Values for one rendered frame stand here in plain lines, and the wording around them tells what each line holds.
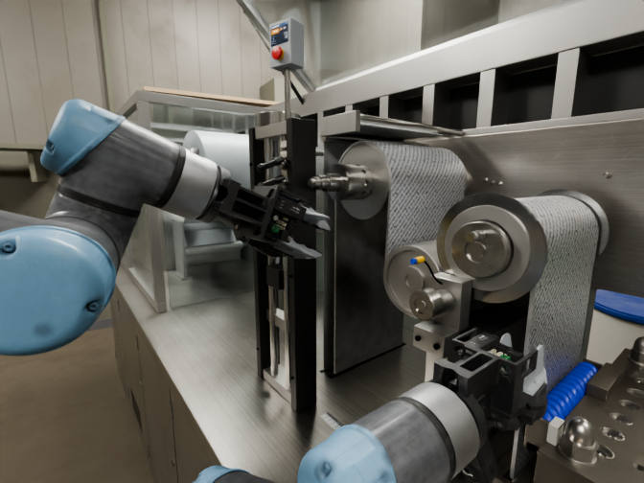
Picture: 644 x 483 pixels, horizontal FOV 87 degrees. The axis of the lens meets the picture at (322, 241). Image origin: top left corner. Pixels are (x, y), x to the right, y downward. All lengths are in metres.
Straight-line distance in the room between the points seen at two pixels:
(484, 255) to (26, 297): 0.45
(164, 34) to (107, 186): 3.41
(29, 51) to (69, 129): 3.31
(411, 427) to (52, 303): 0.27
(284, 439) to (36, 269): 0.52
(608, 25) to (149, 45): 3.36
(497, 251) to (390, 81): 0.71
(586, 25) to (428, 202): 0.41
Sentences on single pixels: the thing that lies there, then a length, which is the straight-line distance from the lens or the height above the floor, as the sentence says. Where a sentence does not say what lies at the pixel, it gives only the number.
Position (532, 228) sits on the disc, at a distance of 0.48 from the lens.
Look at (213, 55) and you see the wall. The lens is 3.80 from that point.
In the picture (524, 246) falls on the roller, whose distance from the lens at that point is 0.48.
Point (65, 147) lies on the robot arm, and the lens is 0.38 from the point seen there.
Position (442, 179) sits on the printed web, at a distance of 0.72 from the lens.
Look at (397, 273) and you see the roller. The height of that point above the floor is 1.18.
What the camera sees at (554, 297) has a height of 1.18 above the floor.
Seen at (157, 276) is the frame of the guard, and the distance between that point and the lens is 1.24.
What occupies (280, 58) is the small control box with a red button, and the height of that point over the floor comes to 1.62.
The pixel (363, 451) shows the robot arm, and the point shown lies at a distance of 0.29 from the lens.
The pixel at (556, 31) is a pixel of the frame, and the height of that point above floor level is 1.62.
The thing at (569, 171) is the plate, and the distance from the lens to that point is 0.81.
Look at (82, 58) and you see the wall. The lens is 3.66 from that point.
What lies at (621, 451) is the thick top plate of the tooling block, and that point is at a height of 1.03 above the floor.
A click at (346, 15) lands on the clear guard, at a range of 1.12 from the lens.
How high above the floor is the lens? 1.34
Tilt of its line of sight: 10 degrees down
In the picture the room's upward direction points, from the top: straight up
